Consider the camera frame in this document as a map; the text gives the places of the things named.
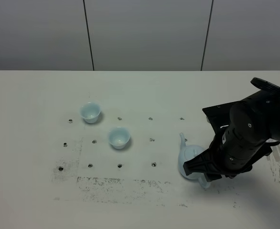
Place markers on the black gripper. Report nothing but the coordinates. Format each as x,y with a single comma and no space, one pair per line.
236,147

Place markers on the light blue porcelain teapot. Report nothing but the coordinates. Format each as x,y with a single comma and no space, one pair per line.
189,152

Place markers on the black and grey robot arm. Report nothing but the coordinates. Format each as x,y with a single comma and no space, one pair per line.
267,99

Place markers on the near light blue teacup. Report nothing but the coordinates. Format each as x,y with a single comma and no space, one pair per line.
118,137

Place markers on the light blue teacup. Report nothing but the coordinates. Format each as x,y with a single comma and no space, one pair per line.
118,137
90,112

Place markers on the far light blue teacup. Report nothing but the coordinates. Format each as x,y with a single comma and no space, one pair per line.
90,112

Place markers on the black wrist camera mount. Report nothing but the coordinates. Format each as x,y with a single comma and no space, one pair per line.
218,115

